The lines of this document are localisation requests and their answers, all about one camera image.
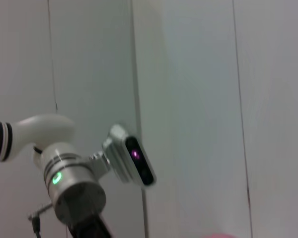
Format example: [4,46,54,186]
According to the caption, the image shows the pink toy peach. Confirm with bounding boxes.
[201,232,239,238]

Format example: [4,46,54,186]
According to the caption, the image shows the grey left arm cable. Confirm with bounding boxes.
[27,200,53,238]

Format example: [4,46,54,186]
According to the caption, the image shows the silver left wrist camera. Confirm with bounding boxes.
[89,123,157,190]

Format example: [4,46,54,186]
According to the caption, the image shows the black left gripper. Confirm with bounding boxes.
[67,212,115,238]

